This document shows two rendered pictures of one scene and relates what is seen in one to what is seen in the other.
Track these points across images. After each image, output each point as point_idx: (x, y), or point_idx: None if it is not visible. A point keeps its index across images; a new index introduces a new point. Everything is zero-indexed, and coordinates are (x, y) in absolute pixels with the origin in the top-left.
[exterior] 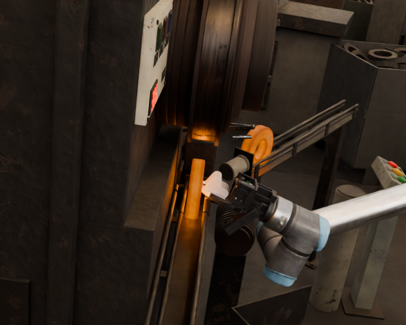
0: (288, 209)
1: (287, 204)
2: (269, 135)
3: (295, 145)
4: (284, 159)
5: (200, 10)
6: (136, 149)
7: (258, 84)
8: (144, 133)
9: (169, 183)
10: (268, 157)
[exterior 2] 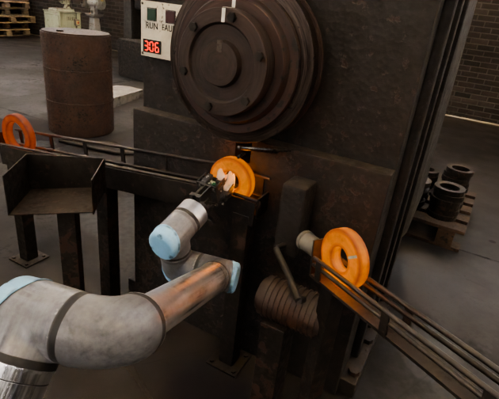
0: (179, 205)
1: (183, 203)
2: (352, 252)
3: (382, 317)
4: (364, 317)
5: None
6: (157, 77)
7: None
8: None
9: (194, 134)
10: (335, 272)
